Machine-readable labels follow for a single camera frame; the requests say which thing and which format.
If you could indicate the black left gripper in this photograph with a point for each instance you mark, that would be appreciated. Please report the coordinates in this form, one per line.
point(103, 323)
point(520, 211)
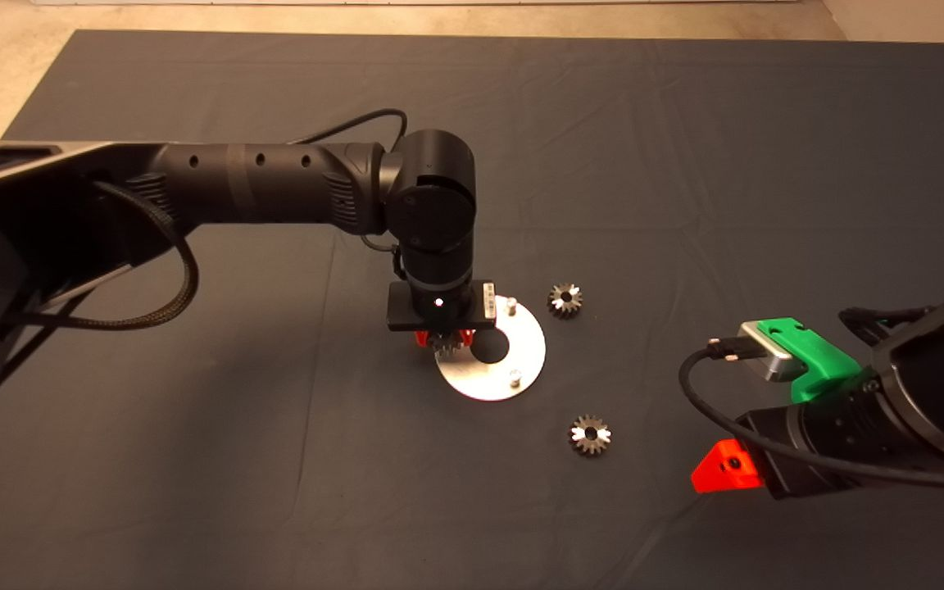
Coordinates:
point(419, 311)

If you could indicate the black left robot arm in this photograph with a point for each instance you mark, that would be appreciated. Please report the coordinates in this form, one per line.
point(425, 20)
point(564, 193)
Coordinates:
point(275, 184)

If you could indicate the green right camera mount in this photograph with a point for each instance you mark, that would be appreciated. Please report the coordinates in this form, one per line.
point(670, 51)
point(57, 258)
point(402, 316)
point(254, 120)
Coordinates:
point(828, 360)

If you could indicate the dark grey table cloth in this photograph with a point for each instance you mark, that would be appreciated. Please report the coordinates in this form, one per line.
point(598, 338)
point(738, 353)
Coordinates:
point(644, 123)

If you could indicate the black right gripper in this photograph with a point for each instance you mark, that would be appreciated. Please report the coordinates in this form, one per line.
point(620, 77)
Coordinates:
point(832, 426)

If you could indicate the steel planetary gear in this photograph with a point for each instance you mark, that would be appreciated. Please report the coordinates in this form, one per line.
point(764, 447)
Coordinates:
point(446, 344)
point(580, 441)
point(558, 305)

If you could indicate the silver right camera box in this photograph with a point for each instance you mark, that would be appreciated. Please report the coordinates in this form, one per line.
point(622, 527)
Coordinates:
point(771, 360)

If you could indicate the round metal carrier plate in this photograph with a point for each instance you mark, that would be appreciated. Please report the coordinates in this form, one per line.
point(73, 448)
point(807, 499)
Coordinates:
point(472, 381)

